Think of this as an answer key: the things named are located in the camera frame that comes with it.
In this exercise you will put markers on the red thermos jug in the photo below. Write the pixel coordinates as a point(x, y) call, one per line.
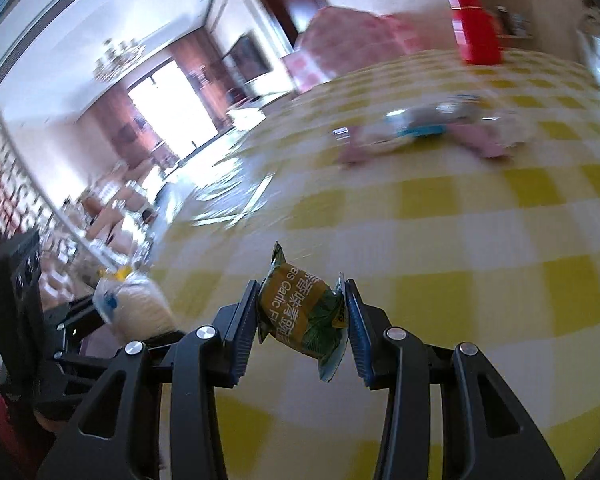
point(475, 33)

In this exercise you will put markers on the crystal chandelier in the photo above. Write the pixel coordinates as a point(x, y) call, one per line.
point(116, 59)

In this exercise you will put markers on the yellow checkered tablecloth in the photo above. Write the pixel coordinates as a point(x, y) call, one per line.
point(502, 253)

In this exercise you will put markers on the pink small snack packet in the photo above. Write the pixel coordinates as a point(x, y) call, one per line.
point(488, 140)

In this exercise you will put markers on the clear bag white rolls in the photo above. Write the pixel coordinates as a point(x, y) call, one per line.
point(133, 306)

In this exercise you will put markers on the wall television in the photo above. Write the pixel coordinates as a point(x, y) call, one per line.
point(248, 58)

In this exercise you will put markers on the pink checkered covered chair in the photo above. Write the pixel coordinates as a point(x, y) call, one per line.
point(339, 41)

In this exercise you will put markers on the blue striped snack packet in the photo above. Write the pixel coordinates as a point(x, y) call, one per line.
point(421, 120)

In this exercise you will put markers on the green garlic snack packet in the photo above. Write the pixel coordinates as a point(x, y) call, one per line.
point(302, 311)

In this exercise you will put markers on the beige leather dining chair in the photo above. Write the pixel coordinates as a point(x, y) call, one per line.
point(127, 209)

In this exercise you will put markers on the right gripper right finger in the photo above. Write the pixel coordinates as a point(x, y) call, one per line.
point(487, 433)

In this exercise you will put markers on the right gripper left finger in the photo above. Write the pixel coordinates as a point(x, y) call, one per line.
point(114, 432)

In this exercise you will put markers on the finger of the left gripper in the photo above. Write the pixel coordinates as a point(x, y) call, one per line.
point(75, 319)

